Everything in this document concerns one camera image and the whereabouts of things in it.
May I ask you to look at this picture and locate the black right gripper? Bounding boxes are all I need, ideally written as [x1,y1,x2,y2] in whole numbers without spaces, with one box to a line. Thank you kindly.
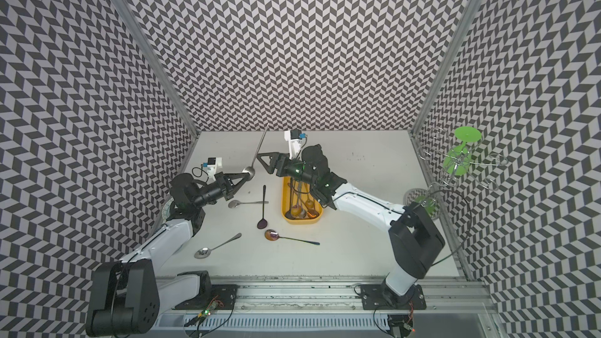
[256,152,317,186]

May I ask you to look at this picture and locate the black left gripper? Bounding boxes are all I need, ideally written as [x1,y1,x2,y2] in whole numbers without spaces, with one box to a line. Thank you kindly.
[193,172,250,207]

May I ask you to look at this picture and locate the silver long handled spoon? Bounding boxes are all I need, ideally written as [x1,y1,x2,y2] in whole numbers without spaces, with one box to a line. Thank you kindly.
[243,128,269,182]

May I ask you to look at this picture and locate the yellow plastic storage box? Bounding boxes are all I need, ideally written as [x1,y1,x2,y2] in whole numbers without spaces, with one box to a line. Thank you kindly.
[282,177,324,225]

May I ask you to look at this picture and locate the black handled spoon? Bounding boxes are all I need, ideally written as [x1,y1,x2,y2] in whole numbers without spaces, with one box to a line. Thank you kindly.
[285,180,296,220]

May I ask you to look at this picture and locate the rose gold long spoon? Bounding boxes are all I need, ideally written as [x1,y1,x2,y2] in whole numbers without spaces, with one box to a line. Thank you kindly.
[306,194,320,219]

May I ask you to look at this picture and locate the plain silver spoon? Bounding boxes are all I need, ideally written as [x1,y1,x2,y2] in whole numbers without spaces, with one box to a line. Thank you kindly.
[194,233,242,260]

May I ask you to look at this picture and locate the gold bowl spoon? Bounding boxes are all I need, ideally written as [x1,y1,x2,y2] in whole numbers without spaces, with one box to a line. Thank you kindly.
[291,182,304,219]

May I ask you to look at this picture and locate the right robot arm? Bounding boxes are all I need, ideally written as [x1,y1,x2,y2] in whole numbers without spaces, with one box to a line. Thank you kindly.
[255,145,445,308]

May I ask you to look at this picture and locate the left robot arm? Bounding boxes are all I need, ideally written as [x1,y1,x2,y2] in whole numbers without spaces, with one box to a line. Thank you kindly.
[85,172,253,337]

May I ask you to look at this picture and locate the copper bowl spoon in pile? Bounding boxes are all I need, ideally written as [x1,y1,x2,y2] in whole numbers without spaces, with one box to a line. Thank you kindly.
[228,200,269,209]

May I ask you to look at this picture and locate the dark purple spoon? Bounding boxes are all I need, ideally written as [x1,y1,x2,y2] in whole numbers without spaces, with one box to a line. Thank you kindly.
[257,185,268,230]

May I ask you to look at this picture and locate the yellow patterned bowl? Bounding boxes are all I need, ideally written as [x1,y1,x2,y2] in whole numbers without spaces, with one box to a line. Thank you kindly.
[161,197,174,222]

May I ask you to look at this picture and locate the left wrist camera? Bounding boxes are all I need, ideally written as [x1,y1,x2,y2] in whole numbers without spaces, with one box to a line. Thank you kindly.
[201,157,222,182]

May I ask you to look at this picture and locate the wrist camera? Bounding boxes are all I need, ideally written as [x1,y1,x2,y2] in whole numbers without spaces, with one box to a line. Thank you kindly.
[284,129,307,160]
[201,157,222,182]

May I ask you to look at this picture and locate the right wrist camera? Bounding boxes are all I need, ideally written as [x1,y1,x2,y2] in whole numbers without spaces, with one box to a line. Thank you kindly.
[284,129,307,160]

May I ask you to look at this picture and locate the blue handled spoon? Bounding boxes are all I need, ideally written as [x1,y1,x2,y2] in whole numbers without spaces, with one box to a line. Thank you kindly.
[264,229,321,246]

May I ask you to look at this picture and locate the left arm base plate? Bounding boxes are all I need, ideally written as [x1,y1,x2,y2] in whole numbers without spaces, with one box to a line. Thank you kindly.
[173,284,239,311]

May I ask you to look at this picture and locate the aluminium front rail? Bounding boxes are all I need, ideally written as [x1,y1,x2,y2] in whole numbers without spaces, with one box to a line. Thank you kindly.
[107,275,494,315]

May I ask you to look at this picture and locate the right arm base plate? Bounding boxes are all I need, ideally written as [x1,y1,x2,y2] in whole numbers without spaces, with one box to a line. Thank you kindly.
[354,283,427,311]

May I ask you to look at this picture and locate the aluminium corner post left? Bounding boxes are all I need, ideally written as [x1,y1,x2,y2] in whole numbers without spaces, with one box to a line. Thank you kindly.
[110,0,199,139]

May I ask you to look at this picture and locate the aluminium corner post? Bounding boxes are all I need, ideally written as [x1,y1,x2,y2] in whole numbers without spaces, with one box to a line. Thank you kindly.
[410,0,483,138]
[110,0,199,139]

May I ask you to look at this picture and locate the aluminium corner post right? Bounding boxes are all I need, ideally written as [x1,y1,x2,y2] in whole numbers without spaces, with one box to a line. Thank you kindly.
[410,0,483,138]

